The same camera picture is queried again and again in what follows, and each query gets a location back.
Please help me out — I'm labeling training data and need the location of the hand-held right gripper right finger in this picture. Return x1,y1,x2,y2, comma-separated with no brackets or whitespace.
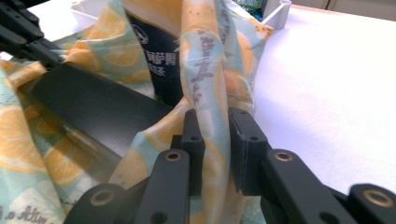
228,106,359,224

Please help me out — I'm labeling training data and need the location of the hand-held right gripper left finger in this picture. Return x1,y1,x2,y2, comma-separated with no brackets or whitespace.
134,107,207,224

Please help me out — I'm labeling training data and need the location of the black rectangular box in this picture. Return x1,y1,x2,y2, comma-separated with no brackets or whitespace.
29,63,175,158

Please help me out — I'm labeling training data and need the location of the orange tea bottle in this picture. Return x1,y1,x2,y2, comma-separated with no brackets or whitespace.
125,12,185,108

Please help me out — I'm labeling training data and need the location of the orange-print cloth bag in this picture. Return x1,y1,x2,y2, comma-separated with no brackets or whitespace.
0,0,276,224

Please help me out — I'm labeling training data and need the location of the white plastic tray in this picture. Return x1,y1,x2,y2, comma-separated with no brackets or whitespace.
69,0,292,31

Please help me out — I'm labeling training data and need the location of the green snack packet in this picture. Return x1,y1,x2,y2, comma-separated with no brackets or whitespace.
237,0,267,17

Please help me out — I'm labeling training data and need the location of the white table mat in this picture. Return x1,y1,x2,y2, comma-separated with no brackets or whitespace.
26,0,396,195

